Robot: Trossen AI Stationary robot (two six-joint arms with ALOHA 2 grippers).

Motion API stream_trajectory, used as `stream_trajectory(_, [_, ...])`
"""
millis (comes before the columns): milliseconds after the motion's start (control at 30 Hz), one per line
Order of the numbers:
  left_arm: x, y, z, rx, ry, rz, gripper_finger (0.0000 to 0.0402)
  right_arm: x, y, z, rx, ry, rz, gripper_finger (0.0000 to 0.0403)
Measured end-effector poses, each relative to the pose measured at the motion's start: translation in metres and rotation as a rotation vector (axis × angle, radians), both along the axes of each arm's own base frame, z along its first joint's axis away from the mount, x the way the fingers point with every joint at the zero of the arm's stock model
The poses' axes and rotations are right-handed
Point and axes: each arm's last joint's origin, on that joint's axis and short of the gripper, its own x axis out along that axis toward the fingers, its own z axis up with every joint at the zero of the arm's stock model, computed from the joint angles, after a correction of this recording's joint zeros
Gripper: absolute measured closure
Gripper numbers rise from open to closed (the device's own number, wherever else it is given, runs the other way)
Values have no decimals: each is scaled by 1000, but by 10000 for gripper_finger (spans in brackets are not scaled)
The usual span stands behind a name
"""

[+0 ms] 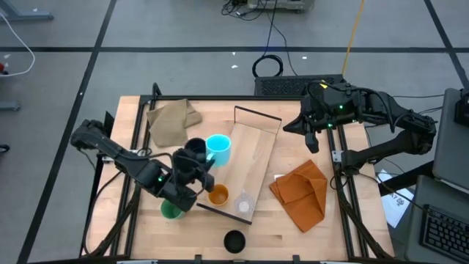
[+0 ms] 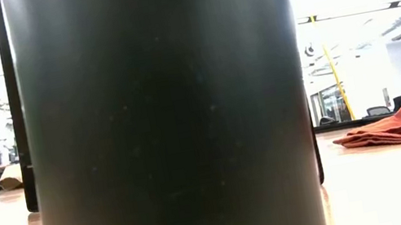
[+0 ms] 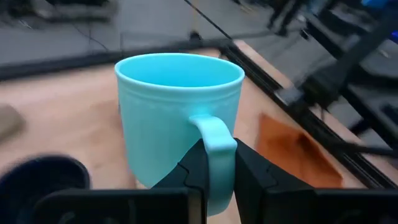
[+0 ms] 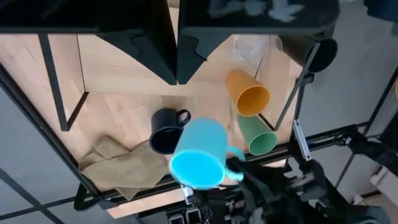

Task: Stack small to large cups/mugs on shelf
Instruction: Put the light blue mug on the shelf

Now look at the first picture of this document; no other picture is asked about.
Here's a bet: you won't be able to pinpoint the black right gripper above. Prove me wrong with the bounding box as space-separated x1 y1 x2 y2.
284 104 336 154

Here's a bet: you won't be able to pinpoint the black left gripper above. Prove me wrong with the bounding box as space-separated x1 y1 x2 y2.
163 148 217 213

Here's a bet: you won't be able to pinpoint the dark blue mug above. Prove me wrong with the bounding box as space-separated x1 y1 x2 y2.
184 136 208 157

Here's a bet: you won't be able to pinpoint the teal mug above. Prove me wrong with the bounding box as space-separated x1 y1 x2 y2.
204 133 232 168

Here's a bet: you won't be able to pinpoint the green cup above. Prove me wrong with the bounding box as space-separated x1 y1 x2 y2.
160 199 186 221

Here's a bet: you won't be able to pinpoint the clear plastic cup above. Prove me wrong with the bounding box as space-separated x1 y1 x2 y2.
233 189 256 216

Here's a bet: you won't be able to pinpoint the tall black cup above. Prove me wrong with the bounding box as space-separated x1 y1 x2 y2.
223 230 247 255

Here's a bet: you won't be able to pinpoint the orange cup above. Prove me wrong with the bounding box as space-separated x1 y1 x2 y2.
207 183 231 207

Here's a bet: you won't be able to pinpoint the tan cloth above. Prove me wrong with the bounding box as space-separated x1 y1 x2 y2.
146 98 204 149

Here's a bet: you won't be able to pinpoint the black computer tower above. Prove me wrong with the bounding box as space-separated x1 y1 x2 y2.
254 74 347 98

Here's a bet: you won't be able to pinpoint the wooden tray with black rim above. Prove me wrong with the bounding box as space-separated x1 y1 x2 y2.
196 105 283 225

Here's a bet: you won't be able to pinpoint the orange cloth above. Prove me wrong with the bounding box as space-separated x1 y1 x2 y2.
269 158 328 234

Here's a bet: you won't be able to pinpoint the white printed paper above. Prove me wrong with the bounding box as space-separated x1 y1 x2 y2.
380 168 416 230

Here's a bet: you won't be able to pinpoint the grey equipment cart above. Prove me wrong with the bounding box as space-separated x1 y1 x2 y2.
247 0 316 13

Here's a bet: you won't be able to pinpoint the grey monitor panel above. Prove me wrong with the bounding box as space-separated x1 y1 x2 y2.
431 87 469 192

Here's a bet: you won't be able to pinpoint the black box device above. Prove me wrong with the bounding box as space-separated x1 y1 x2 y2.
453 89 469 128

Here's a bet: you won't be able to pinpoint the grey laptop with black keyboard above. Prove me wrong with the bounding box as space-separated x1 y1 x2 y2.
404 174 469 264

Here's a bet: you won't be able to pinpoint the grey table foot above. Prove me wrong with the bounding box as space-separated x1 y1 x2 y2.
0 0 55 22
0 100 22 112

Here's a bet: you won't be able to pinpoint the black aluminium table frame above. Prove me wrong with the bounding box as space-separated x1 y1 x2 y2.
78 82 396 264

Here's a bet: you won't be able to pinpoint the black coiled cable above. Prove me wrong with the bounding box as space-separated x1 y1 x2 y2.
251 0 285 78

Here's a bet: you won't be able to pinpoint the black thin cable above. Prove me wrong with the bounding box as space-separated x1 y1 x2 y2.
273 20 298 77
417 105 444 115
391 93 446 100

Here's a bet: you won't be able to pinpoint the yellow hanging cable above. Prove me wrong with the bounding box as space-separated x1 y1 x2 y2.
341 0 366 76

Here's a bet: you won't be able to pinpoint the tangled black cables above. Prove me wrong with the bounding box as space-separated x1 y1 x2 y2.
221 0 257 22

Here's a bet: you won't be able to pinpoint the white cable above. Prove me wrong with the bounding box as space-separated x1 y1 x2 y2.
0 12 37 78

